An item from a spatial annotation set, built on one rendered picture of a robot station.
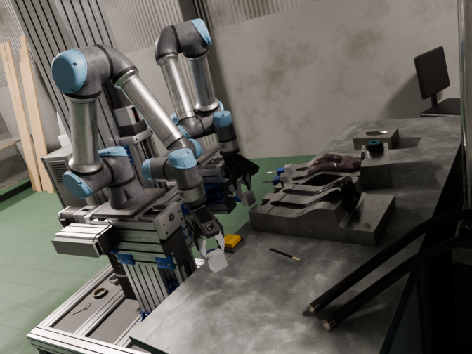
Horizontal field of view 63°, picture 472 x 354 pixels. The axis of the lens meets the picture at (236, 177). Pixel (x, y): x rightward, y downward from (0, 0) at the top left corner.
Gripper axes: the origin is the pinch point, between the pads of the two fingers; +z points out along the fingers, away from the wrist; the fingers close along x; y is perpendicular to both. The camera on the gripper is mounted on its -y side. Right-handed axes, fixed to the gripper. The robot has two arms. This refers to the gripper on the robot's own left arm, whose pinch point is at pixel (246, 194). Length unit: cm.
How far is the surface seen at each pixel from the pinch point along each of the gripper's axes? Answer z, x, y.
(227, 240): 9.5, 20.0, -4.8
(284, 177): 5.3, -27.6, 0.9
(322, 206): -0.3, 1.3, -37.6
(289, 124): 54, -245, 159
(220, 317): 13, 49, -28
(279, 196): 4.2, -8.6, -10.2
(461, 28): -50, -15, -78
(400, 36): -18, -277, 38
